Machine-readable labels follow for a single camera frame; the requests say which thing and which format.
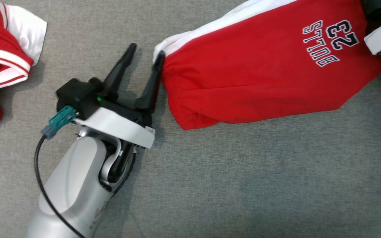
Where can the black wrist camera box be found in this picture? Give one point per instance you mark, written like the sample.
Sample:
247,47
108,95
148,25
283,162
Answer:
78,96

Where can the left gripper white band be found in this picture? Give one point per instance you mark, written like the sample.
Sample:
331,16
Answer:
117,125

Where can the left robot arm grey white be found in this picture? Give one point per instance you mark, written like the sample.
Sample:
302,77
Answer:
74,185

